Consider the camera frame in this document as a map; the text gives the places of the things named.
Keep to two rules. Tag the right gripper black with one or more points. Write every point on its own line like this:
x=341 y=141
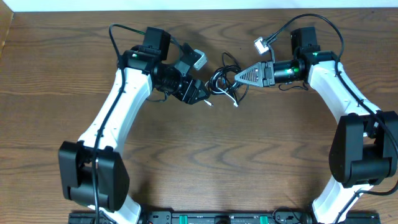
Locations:
x=260 y=67

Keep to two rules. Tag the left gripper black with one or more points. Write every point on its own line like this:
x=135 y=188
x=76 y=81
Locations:
x=191 y=94

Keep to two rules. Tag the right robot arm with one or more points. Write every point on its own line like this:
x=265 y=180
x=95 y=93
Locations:
x=364 y=149

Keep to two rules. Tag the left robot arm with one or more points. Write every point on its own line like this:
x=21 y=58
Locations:
x=92 y=171

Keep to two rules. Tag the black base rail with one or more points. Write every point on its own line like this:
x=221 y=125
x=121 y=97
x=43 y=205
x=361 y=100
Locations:
x=280 y=216

